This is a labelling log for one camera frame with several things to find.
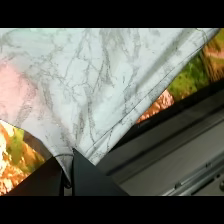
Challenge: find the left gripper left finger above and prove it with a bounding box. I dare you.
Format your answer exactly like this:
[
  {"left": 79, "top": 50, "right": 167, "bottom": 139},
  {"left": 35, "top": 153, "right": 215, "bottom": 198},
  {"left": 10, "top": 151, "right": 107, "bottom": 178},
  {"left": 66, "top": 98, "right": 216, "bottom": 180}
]
[{"left": 5, "top": 155, "right": 65, "bottom": 197}]

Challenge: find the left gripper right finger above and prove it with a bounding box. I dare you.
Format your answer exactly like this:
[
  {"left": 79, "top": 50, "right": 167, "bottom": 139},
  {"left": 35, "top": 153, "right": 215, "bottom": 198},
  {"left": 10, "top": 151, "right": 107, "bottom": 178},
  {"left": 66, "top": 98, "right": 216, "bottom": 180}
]
[{"left": 71, "top": 148, "right": 130, "bottom": 197}]

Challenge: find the white marbled garment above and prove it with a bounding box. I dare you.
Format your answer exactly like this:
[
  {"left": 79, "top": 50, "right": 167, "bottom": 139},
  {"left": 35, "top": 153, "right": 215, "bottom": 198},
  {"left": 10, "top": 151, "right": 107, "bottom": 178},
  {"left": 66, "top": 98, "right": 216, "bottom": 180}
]
[{"left": 0, "top": 27, "right": 220, "bottom": 184}]

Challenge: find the silver frame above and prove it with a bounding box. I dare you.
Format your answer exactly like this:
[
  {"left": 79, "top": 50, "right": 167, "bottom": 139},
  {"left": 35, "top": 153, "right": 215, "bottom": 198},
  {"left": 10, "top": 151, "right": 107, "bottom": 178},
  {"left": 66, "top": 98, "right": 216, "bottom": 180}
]
[{"left": 96, "top": 97, "right": 224, "bottom": 197}]

